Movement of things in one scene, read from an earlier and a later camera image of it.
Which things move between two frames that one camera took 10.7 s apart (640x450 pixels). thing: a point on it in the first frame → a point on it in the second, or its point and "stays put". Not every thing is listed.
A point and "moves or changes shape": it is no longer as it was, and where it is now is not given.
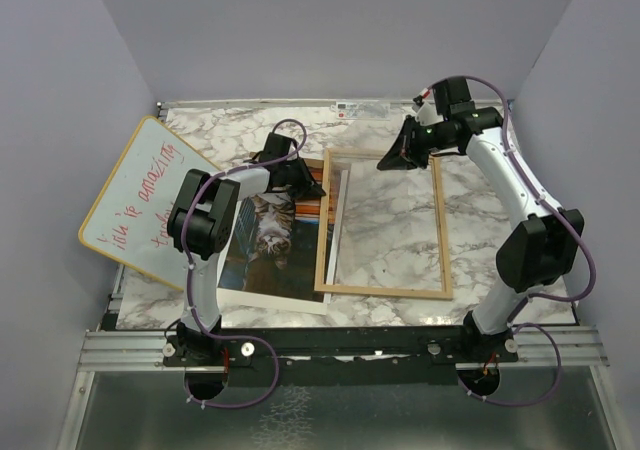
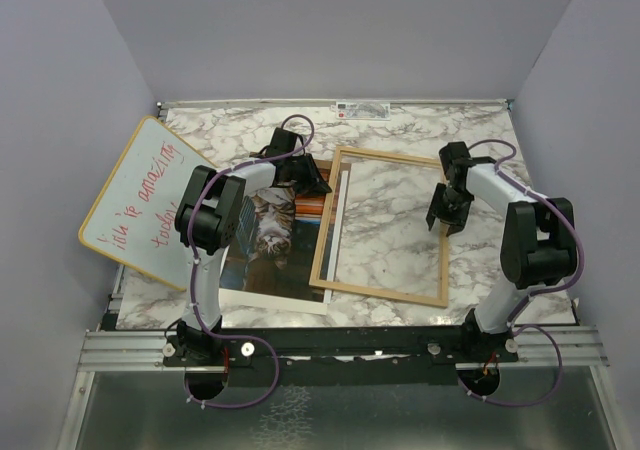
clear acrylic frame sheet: [387, 228] moves or changes shape
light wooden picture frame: [323, 240] moves or changes shape
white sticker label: [359, 110] stays put
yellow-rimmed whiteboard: [129, 213] stays put
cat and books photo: [334, 221] → [270, 269]
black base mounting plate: [349, 357] stays put
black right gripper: [399, 157] → [456, 219]
